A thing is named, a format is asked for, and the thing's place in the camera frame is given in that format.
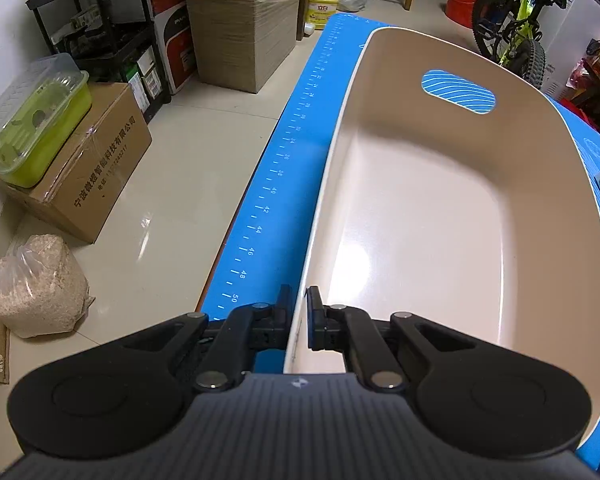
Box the green lidded plastic container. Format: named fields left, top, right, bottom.
left=0, top=53, right=93, bottom=188

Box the brown cardboard box under container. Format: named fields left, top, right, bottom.
left=0, top=82, right=151, bottom=244

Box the green black bicycle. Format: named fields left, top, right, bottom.
left=471, top=0, right=568, bottom=89

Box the beige plastic storage bin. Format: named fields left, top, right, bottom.
left=301, top=27, right=600, bottom=422

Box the tall stacked cardboard box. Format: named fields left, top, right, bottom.
left=186, top=0, right=299, bottom=93

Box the blue silicone mat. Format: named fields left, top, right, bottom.
left=200, top=14, right=600, bottom=467

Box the black metal shelf rack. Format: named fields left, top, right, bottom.
left=27, top=0, right=171, bottom=122

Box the clear bag of grain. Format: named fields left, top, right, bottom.
left=0, top=234, right=94, bottom=339

